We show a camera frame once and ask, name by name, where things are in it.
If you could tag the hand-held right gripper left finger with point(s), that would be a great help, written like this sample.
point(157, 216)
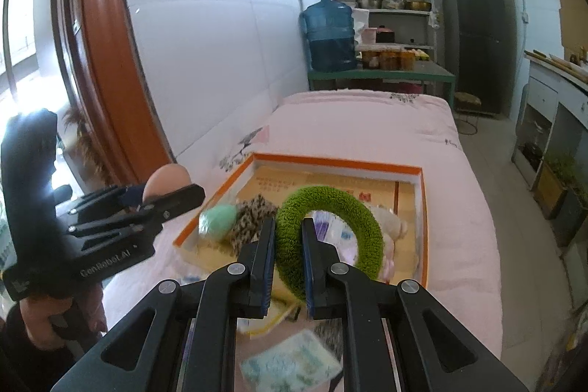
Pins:
point(268, 268)

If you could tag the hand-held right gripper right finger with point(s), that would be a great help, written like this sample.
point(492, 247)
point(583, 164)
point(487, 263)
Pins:
point(308, 268)

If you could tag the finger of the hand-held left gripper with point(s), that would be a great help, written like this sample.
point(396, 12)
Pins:
point(183, 197)
point(131, 195)

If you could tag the purple white packet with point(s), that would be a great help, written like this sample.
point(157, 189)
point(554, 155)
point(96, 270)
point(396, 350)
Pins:
point(333, 233)

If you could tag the mint green puff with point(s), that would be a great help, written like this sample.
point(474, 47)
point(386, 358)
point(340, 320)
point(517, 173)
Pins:
point(218, 222)

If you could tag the yellow white snack packet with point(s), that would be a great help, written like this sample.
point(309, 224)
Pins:
point(271, 321)

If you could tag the leopard print scrunchie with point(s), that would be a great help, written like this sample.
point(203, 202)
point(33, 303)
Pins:
point(250, 217)

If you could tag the cream pink plush toy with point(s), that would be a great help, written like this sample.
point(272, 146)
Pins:
point(395, 231)

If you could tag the teal printed tissue pack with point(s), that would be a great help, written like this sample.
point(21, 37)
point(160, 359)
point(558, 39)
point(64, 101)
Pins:
point(289, 362)

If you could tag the orange rimmed cardboard box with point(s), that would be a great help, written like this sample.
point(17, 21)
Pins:
point(330, 164)

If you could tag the person's left forearm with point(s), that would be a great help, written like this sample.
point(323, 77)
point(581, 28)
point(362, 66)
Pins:
point(27, 360)

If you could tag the person's left hand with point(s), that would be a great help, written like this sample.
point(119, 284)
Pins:
point(41, 318)

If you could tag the brown feather duster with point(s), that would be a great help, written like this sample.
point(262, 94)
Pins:
point(85, 144)

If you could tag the green table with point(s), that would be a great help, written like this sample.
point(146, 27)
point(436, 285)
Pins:
point(381, 75)

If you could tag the blue water jug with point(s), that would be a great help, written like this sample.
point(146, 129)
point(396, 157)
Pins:
point(328, 38)

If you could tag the row of food jars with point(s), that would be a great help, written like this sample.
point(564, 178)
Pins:
point(386, 59)

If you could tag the pink lidded container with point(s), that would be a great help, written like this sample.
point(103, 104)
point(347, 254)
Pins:
point(379, 36)

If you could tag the potted plant yellow pot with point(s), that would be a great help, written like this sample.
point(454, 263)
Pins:
point(553, 185)

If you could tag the potted plant dark pot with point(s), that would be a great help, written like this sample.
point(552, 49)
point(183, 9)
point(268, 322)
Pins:
point(572, 217)

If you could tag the dark grey refrigerator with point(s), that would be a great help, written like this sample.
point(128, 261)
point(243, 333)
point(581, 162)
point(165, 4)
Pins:
point(473, 38)

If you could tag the brass metal bowl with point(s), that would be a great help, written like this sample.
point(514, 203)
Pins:
point(418, 6)

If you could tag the grey kitchen counter cabinet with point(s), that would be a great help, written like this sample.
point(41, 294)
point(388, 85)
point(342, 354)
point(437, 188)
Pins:
point(546, 98)

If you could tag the brown wooden door frame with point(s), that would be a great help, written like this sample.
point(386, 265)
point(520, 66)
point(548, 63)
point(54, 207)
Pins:
point(110, 75)

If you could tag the cardboard wall sheets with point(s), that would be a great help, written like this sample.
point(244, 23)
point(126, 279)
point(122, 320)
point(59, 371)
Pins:
point(574, 20)

